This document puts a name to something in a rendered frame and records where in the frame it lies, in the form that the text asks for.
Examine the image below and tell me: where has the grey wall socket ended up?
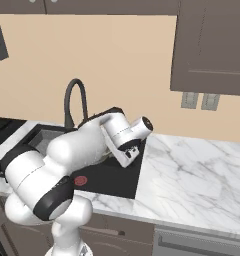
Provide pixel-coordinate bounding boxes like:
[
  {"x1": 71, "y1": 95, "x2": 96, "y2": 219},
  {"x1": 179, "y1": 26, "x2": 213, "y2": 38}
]
[
  {"x1": 200, "y1": 92, "x2": 222, "y2": 112},
  {"x1": 180, "y1": 91, "x2": 200, "y2": 110}
]

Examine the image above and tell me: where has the brown wall cupboard door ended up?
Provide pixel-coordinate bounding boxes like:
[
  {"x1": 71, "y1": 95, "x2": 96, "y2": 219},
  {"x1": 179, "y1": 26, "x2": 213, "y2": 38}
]
[{"x1": 169, "y1": 0, "x2": 240, "y2": 97}]

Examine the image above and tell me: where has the brown base cupboard door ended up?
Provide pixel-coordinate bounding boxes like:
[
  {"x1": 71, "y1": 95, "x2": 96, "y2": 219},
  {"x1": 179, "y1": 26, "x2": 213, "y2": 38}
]
[{"x1": 0, "y1": 194, "x2": 57, "y2": 256}]

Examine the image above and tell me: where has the black hob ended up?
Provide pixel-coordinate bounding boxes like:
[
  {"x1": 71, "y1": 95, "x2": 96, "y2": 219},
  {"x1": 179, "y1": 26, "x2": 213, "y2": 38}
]
[{"x1": 0, "y1": 116, "x2": 27, "y2": 152}]

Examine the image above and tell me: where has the brown wall cupboard run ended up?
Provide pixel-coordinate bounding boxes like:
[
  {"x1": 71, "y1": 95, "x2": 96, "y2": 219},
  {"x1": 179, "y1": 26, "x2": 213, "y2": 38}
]
[{"x1": 0, "y1": 0, "x2": 180, "y2": 16}]

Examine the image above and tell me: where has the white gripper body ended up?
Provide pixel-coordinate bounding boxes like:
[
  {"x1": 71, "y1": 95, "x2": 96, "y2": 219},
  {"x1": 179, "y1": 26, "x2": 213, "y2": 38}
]
[{"x1": 111, "y1": 148, "x2": 140, "y2": 169}]

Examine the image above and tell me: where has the brown drawer front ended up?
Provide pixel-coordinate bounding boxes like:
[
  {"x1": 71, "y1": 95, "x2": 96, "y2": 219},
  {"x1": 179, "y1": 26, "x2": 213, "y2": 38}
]
[{"x1": 79, "y1": 212, "x2": 156, "y2": 256}]

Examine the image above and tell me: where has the black sink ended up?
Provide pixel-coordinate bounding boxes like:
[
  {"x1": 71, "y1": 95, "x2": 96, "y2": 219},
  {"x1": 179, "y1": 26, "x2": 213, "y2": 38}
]
[{"x1": 0, "y1": 123, "x2": 148, "y2": 201}]

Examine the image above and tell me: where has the grey dishwasher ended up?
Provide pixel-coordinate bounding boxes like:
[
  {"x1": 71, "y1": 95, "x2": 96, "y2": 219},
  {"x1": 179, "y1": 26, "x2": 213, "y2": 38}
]
[{"x1": 151, "y1": 225, "x2": 240, "y2": 256}]

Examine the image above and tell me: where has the red round disc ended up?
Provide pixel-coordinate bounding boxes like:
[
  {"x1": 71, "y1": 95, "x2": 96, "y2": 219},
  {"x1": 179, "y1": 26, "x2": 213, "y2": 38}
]
[{"x1": 74, "y1": 175, "x2": 89, "y2": 187}]

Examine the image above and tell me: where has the dark drawer handle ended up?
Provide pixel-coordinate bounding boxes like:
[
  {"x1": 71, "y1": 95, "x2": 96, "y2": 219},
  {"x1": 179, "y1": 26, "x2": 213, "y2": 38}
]
[{"x1": 81, "y1": 225, "x2": 127, "y2": 237}]

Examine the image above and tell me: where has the black curved tap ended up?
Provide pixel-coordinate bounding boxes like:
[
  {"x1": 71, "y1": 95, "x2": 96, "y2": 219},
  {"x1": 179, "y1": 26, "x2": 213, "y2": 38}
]
[{"x1": 63, "y1": 77, "x2": 90, "y2": 130}]

